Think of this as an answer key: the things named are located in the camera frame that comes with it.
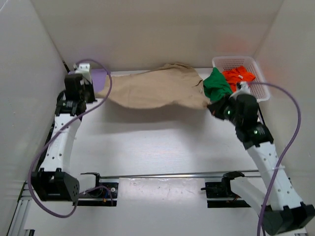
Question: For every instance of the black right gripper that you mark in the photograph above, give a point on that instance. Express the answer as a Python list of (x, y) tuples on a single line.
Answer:
[(215, 108)]

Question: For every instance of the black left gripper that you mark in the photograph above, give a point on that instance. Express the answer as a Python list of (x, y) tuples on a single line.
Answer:
[(92, 98)]

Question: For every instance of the green t shirt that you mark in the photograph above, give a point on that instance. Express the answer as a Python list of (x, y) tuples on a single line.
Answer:
[(215, 86)]

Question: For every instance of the purple t shirt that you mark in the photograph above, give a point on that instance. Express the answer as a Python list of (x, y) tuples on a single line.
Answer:
[(98, 78)]

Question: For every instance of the beige t shirt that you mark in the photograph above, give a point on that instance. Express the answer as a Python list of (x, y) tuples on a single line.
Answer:
[(171, 84)]

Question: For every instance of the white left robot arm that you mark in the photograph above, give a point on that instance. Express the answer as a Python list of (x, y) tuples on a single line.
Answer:
[(53, 181)]

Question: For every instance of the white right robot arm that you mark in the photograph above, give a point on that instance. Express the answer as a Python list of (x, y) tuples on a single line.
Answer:
[(280, 209)]

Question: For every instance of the orange t shirt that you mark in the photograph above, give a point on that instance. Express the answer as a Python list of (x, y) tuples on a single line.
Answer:
[(238, 75)]

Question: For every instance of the white plastic basket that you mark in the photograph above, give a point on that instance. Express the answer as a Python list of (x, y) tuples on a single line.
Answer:
[(225, 63)]

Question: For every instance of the white front cover board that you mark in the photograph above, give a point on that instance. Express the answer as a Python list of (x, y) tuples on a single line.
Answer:
[(150, 207)]

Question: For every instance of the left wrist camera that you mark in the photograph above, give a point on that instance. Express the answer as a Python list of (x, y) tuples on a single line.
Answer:
[(80, 79)]

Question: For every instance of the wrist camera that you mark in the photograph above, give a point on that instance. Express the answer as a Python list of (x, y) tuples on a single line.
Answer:
[(80, 79), (246, 104)]

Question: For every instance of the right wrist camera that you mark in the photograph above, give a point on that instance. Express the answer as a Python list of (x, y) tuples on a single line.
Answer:
[(246, 104)]

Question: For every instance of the aluminium table edge rail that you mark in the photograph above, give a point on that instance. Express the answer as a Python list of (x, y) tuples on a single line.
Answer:
[(50, 134)]

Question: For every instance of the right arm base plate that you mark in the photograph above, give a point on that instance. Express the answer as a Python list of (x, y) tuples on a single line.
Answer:
[(218, 197)]

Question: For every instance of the aluminium front rail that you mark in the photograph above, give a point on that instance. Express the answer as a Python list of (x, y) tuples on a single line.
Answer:
[(179, 175)]

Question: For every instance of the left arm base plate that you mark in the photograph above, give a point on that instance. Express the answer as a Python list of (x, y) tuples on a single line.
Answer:
[(98, 191)]

